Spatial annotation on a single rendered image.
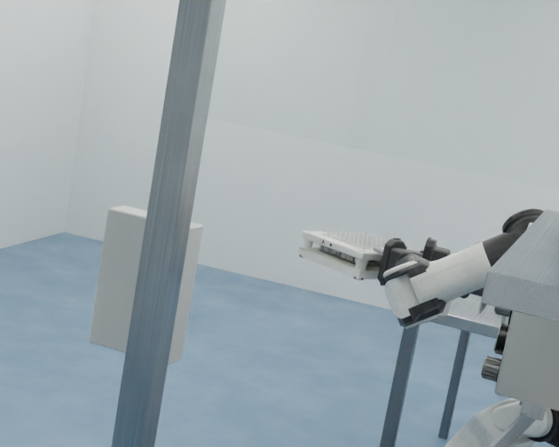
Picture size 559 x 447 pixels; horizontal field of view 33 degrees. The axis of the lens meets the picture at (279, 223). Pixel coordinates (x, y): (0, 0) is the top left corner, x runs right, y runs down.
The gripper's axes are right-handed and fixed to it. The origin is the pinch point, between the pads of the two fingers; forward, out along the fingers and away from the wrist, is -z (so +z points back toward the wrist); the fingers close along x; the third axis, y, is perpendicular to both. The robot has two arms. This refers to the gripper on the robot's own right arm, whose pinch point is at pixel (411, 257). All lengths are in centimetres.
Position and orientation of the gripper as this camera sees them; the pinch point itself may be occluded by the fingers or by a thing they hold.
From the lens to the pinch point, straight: 255.3
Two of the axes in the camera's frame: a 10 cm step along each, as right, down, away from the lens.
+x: -1.9, 9.6, 1.9
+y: 3.0, -1.3, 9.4
